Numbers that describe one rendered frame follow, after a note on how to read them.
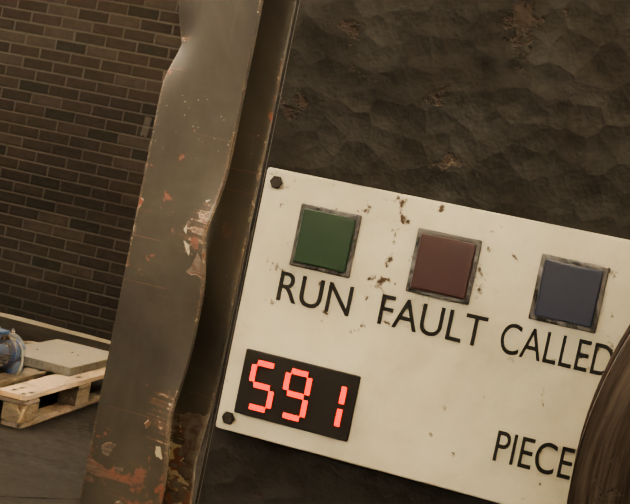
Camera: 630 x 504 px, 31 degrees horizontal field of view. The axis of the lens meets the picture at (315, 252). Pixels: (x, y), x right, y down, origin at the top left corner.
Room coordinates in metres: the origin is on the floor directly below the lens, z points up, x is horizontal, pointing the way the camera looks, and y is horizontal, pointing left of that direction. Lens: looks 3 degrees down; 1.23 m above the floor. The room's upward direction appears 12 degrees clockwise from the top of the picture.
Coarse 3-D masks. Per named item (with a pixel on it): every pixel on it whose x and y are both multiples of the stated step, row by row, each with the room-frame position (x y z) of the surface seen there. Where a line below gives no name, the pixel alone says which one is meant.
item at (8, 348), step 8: (0, 328) 5.00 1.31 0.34; (0, 336) 4.91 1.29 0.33; (8, 336) 4.95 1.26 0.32; (16, 336) 5.08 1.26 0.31; (0, 344) 4.91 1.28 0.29; (8, 344) 4.99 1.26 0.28; (16, 344) 5.03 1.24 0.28; (24, 344) 5.11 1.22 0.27; (0, 352) 4.89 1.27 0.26; (8, 352) 4.95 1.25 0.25; (16, 352) 5.01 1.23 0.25; (24, 352) 5.10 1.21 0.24; (0, 360) 4.92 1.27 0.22; (8, 360) 4.97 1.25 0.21; (16, 360) 5.03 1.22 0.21; (0, 368) 5.02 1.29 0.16; (8, 368) 5.03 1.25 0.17; (16, 368) 5.06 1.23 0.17; (16, 376) 4.90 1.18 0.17
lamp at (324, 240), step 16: (304, 224) 0.74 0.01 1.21; (320, 224) 0.74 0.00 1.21; (336, 224) 0.73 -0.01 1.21; (352, 224) 0.73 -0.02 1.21; (304, 240) 0.74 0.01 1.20; (320, 240) 0.73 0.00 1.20; (336, 240) 0.73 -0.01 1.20; (304, 256) 0.74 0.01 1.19; (320, 256) 0.73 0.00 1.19; (336, 256) 0.73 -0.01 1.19
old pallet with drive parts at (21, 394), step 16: (32, 368) 5.26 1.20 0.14; (0, 384) 4.83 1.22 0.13; (16, 384) 4.84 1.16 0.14; (32, 384) 4.91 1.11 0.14; (48, 384) 4.97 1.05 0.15; (64, 384) 5.04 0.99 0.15; (80, 384) 5.19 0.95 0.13; (16, 400) 4.67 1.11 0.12; (32, 400) 4.73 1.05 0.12; (64, 400) 5.19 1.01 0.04; (80, 400) 5.23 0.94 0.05; (96, 400) 5.43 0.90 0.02; (16, 416) 4.67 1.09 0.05; (32, 416) 4.76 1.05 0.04; (48, 416) 4.93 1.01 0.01
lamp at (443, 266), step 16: (432, 240) 0.72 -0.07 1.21; (448, 240) 0.71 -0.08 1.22; (416, 256) 0.72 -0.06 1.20; (432, 256) 0.72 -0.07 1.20; (448, 256) 0.71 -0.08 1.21; (464, 256) 0.71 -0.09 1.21; (416, 272) 0.72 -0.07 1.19; (432, 272) 0.72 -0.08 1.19; (448, 272) 0.71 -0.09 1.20; (464, 272) 0.71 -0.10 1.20; (416, 288) 0.72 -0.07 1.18; (432, 288) 0.71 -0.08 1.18; (448, 288) 0.71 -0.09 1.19; (464, 288) 0.71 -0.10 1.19
